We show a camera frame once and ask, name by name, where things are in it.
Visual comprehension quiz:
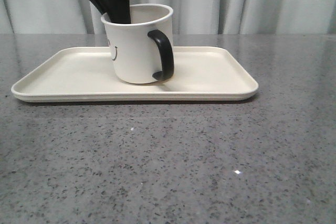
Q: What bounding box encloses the white smiley mug black handle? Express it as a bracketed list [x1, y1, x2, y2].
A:
[101, 4, 174, 84]

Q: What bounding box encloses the grey-white pleated curtain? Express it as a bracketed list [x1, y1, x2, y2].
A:
[1, 0, 335, 35]

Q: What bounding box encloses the cream rectangular plastic tray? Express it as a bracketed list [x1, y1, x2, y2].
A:
[11, 46, 259, 103]

